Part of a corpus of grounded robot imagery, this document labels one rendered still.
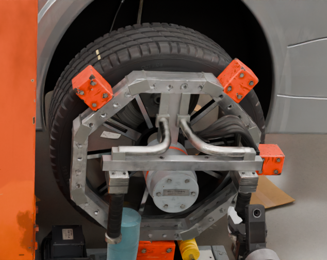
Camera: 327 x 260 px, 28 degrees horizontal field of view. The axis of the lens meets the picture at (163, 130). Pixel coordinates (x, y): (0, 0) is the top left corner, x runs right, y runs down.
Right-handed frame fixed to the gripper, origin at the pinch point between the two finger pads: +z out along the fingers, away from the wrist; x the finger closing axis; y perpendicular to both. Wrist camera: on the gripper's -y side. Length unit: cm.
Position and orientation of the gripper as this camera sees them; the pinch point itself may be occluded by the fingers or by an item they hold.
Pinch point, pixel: (239, 207)
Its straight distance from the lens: 177.7
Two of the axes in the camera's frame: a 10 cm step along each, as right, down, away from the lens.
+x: 9.8, 0.1, 2.1
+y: -1.1, 8.8, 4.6
